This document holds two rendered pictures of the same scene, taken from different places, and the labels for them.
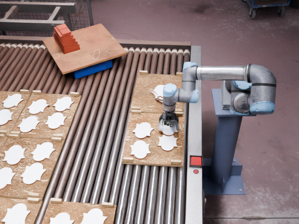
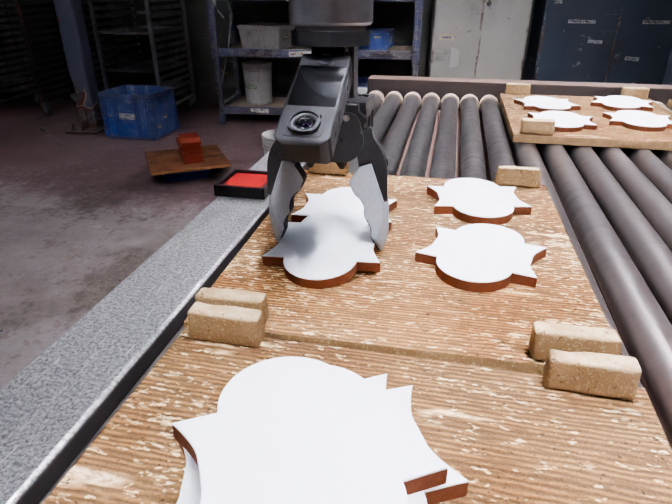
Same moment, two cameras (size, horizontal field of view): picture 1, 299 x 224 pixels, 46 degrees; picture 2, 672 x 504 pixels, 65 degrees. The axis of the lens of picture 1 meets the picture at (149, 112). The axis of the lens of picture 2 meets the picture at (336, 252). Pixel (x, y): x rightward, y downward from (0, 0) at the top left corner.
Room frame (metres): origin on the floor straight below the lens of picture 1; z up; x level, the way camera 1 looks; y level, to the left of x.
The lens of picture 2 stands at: (1.97, -0.06, 1.19)
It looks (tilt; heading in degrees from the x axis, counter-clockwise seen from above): 27 degrees down; 185
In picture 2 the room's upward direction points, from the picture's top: straight up
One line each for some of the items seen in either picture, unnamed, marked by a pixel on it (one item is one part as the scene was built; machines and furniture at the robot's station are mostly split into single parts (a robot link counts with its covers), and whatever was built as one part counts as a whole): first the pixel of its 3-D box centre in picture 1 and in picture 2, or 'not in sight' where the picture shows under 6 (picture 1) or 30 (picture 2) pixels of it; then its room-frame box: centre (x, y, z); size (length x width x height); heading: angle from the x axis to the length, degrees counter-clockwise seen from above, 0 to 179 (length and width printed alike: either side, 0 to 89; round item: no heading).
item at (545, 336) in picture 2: (136, 112); (573, 344); (1.64, 0.08, 0.95); 0.06 x 0.02 x 0.03; 84
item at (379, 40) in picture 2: not in sight; (364, 38); (-3.17, -0.24, 0.72); 0.50 x 0.38 x 0.16; 81
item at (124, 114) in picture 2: not in sight; (140, 111); (-2.47, -2.12, 0.19); 0.50 x 0.41 x 0.37; 81
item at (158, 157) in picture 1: (154, 138); (409, 242); (1.43, -0.03, 0.93); 0.41 x 0.35 x 0.02; 174
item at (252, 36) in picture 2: not in sight; (267, 35); (-3.17, -1.12, 0.74); 0.44 x 0.36 x 0.20; 74
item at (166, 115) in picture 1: (168, 115); (332, 97); (1.45, -0.11, 1.09); 0.09 x 0.08 x 0.12; 174
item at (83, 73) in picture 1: (86, 58); not in sight; (2.24, 0.47, 0.97); 0.31 x 0.31 x 0.10; 27
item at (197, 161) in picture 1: (195, 161); (248, 184); (1.24, -0.25, 0.92); 0.06 x 0.06 x 0.01; 83
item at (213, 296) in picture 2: (178, 114); (231, 306); (1.61, -0.18, 0.95); 0.06 x 0.02 x 0.03; 84
